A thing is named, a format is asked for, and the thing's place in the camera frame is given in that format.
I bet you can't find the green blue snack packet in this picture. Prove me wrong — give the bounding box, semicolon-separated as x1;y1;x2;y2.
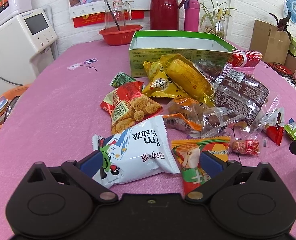
284;118;296;141

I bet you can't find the red white chocolate ball packet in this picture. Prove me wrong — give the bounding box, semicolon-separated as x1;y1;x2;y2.
264;107;285;146

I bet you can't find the orange juice-print snack bag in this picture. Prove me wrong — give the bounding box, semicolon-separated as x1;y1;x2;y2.
171;136;232;197

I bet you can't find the small red peanut packet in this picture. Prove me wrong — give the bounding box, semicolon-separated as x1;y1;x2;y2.
231;139;261;155

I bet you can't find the white blue snack bag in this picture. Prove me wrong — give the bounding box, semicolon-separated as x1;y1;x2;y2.
90;115;180;189

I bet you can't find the brown label clear snack bag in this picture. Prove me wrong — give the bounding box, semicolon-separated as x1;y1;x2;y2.
213;69;269;126

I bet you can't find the clear orange pastry packet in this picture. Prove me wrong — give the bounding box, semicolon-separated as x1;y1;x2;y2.
161;96;243;135

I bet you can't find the red fried snack bag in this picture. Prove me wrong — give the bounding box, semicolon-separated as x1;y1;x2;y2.
100;81;162;134

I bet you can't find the red noodle packet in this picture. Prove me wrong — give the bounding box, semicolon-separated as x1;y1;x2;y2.
228;49;262;67

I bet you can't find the yellow corn snack bag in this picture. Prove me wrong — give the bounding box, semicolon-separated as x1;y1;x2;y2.
160;54;215;106

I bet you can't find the small green snack packet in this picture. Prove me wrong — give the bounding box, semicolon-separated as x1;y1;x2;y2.
109;72;136;88

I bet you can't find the yellow chips bag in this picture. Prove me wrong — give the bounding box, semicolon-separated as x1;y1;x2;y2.
142;61;188;98

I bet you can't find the brown cardboard box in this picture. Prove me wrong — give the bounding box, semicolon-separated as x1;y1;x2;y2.
249;20;291;65

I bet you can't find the dark red leaf plant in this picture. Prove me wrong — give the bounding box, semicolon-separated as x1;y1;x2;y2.
269;11;292;41

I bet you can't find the glass vase with plant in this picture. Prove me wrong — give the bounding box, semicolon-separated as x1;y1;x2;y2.
199;0;237;38

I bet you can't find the white water dispenser machine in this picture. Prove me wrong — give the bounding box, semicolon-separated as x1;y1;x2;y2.
0;8;58;96

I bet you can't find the green cardboard box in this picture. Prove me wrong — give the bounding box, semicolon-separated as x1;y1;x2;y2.
128;30;235;77

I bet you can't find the red plastic basin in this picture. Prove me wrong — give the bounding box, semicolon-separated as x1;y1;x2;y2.
99;24;143;46

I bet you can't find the black stirring stick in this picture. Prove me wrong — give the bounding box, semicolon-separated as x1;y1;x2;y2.
104;0;121;31

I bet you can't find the pink thermos bottle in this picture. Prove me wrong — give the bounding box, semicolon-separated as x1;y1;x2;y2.
184;0;200;31

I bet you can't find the dark red thermos jug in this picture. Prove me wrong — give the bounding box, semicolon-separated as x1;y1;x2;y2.
150;0;185;30

